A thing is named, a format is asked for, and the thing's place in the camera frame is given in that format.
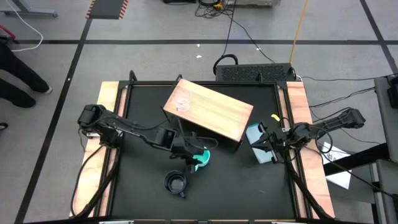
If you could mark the person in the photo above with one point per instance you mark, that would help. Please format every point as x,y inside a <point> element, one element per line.
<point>15,68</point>

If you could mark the light blue cloth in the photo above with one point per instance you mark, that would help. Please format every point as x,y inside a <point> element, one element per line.
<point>252,132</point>

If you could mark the black computer case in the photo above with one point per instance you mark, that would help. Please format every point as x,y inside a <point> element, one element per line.
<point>252,73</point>

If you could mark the black mat with striped edge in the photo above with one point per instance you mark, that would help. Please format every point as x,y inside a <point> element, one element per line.
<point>107,7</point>

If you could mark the teal plastic mug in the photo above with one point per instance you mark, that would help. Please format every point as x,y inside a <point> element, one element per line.
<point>206,157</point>

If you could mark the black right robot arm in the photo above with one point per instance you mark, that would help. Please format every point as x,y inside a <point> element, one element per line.
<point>335,123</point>

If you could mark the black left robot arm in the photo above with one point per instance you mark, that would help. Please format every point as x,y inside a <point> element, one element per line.
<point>130,127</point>

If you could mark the clear glass mug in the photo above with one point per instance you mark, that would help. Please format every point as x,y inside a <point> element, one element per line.
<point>183,100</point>

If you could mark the wooden table side board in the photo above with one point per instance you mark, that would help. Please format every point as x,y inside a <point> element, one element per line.
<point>105,93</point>
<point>298,96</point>

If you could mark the black desk bar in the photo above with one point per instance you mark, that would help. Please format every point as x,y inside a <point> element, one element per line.
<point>357,158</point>

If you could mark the small yellow tag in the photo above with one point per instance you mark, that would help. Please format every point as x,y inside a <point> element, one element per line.
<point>275,117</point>

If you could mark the black device on desk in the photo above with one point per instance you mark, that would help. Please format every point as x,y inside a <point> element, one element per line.
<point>393,93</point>

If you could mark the grey desk foot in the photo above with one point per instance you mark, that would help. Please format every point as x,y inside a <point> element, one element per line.
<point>31,13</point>

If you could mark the dark blue enamel mug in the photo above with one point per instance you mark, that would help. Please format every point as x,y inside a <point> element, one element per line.
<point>175,184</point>

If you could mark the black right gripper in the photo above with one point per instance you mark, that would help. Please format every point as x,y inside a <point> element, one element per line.
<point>280,138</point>

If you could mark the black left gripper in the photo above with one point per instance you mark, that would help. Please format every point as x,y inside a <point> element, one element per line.
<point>186,146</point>

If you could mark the grey desk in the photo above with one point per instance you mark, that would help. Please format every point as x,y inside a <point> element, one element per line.
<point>385,124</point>

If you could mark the white paper sheet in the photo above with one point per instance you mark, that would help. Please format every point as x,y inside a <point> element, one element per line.
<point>340,180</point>

